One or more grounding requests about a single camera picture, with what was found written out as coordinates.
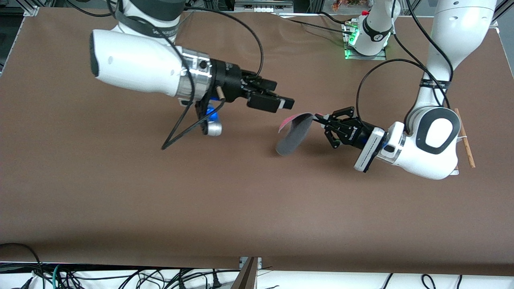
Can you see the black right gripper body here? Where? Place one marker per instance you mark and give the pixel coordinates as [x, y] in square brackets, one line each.
[229, 82]

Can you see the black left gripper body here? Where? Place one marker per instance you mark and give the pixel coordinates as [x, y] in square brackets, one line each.
[354, 135]

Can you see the grey towel with pink trim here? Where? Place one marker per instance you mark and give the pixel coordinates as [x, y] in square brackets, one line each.
[295, 136]

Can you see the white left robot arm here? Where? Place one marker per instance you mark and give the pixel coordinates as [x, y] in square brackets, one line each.
[437, 136]

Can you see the white rack with wooden rods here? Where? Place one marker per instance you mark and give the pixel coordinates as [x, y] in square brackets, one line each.
[466, 144]

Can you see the white power strip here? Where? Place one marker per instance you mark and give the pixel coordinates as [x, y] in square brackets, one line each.
[263, 9]

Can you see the large table cover sheet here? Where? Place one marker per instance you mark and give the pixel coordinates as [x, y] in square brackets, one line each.
[257, 200]

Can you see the colourful packet behind table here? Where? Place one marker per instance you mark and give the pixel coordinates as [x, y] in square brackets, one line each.
[345, 4]

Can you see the aluminium table support beam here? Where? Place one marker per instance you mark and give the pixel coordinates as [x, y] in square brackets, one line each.
[247, 277]

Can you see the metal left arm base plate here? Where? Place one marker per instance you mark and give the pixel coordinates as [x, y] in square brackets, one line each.
[365, 57]

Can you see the metal table corner bracket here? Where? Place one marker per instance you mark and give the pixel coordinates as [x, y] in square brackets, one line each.
[31, 11]

